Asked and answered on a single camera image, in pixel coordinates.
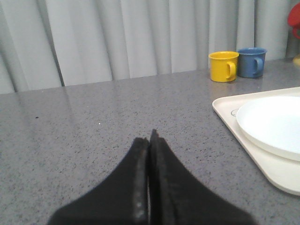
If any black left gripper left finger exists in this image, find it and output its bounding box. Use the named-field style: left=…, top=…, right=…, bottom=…
left=48, top=138, right=149, bottom=225

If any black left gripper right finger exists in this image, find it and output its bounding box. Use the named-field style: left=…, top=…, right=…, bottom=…
left=149, top=129, right=255, bottom=225

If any white round plate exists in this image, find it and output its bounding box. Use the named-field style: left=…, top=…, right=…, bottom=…
left=236, top=96, right=300, bottom=161

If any cream rabbit serving tray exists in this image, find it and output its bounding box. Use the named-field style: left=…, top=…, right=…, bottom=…
left=212, top=87, right=300, bottom=195

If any yellow enamel mug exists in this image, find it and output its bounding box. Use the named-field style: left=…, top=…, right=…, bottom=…
left=209, top=51, right=239, bottom=83

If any blue enamel mug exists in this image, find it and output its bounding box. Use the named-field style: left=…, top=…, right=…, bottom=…
left=237, top=47, right=267, bottom=79

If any wooden mug tree stand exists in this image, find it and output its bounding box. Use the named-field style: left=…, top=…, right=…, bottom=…
left=292, top=54, right=300, bottom=67

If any red enamel mug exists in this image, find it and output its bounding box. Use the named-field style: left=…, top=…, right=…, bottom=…
left=287, top=3, right=300, bottom=39

